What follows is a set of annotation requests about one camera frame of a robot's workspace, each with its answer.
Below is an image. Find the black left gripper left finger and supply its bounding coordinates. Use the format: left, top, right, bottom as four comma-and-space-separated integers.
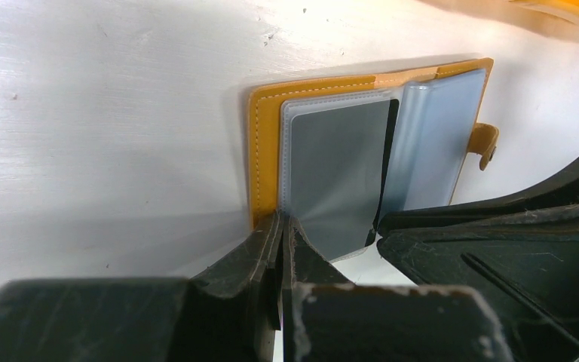
0, 213, 283, 361

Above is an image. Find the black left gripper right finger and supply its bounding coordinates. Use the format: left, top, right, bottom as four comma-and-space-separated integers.
282, 216, 513, 361

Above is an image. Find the orange leather card holder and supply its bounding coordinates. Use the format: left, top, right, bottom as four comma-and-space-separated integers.
247, 57, 501, 231

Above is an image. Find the yellow right plastic bin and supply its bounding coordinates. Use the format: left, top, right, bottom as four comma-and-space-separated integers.
510, 0, 579, 25

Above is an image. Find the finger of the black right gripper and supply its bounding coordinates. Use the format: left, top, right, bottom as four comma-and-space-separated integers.
377, 204, 579, 361
378, 157, 579, 235

